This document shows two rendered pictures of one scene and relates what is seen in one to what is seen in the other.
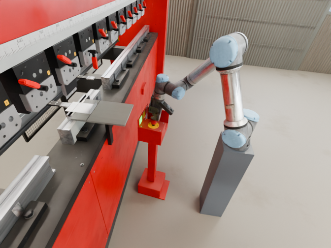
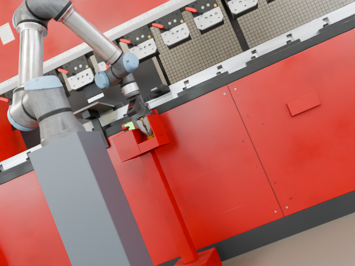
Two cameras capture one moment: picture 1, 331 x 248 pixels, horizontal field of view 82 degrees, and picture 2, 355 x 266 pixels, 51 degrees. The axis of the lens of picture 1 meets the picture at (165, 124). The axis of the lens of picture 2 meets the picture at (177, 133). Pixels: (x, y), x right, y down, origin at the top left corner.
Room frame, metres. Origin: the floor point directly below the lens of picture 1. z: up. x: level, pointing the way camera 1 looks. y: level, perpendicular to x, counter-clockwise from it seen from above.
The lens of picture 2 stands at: (1.36, -1.66, 0.58)
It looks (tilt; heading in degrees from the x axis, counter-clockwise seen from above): 4 degrees up; 96
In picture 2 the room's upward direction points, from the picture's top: 23 degrees counter-clockwise
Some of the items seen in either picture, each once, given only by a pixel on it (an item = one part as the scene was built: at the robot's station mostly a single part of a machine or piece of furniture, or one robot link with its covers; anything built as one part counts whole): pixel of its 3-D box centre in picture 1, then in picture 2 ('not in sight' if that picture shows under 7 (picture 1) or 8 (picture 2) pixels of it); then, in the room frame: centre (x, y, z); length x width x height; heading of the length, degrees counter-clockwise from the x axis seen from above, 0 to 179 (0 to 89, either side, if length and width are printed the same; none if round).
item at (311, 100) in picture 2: (144, 88); (303, 103); (1.80, 0.26, 0.59); 0.15 x 0.02 x 0.07; 178
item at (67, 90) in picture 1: (69, 85); (93, 92); (0.79, 0.47, 1.13); 0.10 x 0.02 x 0.10; 178
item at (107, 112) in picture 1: (104, 111); (92, 111); (0.78, 0.32, 1.00); 0.26 x 0.18 x 0.01; 88
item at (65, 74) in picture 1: (59, 59); (81, 73); (0.76, 0.46, 1.26); 0.15 x 0.09 x 0.17; 178
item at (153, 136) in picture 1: (153, 124); (139, 134); (1.02, 0.08, 0.75); 0.20 x 0.16 x 0.18; 169
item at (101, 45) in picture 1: (96, 35); (142, 44); (1.16, 0.45, 1.26); 0.15 x 0.09 x 0.17; 178
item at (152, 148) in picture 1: (152, 158); (168, 206); (1.02, 0.08, 0.39); 0.06 x 0.06 x 0.54; 79
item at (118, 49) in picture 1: (102, 51); not in sight; (2.15, 0.79, 0.81); 0.64 x 0.08 x 0.14; 88
